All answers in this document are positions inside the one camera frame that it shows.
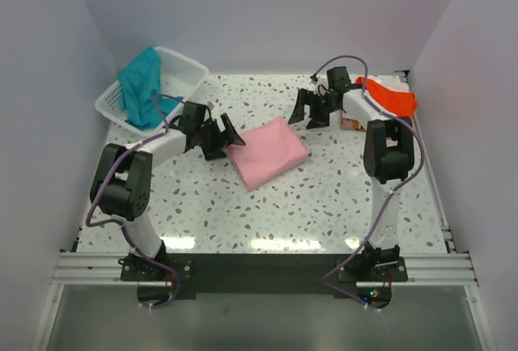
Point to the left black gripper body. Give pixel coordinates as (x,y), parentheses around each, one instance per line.
(210,136)

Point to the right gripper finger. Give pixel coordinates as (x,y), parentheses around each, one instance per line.
(315,124)
(303,99)

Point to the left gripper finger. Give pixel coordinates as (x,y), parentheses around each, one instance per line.
(212,155)
(229,135)

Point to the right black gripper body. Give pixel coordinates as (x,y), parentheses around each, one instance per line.
(320,105)

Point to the pink t-shirt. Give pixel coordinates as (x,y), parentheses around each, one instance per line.
(269,151)

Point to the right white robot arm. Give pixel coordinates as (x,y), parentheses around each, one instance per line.
(388,155)

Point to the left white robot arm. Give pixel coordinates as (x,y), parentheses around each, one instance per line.
(121,188)

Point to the folded light pink garment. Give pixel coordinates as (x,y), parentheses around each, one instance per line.
(347,124)

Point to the folded patterned orange garment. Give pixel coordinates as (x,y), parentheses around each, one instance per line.
(355,125)

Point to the white plastic basket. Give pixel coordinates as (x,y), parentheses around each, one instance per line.
(180,76)

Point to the folded white t-shirt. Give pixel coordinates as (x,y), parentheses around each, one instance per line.
(392,82)

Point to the teal t-shirt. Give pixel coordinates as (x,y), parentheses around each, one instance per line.
(141,91)

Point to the folded orange t-shirt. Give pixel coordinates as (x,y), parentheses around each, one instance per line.
(399,103)

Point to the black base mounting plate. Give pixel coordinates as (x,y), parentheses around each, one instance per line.
(185,276)

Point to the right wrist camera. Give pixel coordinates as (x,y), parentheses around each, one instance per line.
(318,81)

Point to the aluminium frame rail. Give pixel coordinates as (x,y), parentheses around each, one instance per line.
(87,268)

